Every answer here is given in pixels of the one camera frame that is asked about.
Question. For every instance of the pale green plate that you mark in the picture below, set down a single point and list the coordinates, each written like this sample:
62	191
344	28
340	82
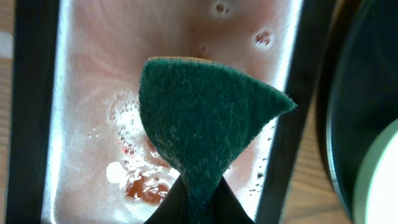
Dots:
375	189

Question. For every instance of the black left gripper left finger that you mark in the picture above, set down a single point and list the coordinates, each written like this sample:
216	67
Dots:
174	207

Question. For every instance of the green yellow scrub sponge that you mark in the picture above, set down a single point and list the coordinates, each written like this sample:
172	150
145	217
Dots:
200	116

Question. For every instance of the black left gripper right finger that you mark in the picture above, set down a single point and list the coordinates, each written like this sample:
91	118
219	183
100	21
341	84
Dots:
227	208

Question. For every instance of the round black serving tray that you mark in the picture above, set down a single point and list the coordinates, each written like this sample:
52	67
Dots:
357	92

